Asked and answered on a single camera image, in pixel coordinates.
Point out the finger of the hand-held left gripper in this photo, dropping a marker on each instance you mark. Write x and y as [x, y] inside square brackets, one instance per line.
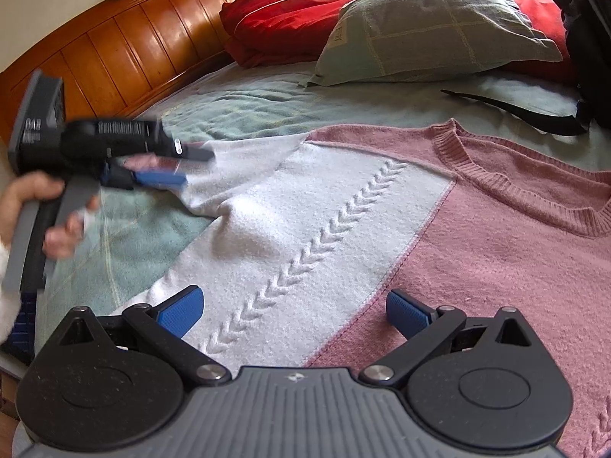
[157, 180]
[191, 152]

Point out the black backpack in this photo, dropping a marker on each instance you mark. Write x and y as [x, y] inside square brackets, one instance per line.
[592, 33]

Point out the person's left hand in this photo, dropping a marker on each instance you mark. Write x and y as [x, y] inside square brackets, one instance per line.
[28, 191]

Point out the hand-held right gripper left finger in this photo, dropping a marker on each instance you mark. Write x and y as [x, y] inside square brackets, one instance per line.
[184, 312]

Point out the wooden headboard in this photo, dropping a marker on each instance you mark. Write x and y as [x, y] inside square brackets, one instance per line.
[143, 43]

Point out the red pillow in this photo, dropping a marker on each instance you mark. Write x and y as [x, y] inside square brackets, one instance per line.
[539, 14]
[281, 14]

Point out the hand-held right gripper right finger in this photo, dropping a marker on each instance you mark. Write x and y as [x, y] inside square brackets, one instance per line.
[405, 314]

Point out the pink and white sweater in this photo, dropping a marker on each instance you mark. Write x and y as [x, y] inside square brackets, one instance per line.
[501, 257]

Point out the blue ribbed plastic object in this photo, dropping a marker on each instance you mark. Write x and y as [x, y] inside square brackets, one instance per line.
[26, 324]

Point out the grey-green checked pillow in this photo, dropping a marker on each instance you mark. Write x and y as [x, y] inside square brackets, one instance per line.
[429, 28]

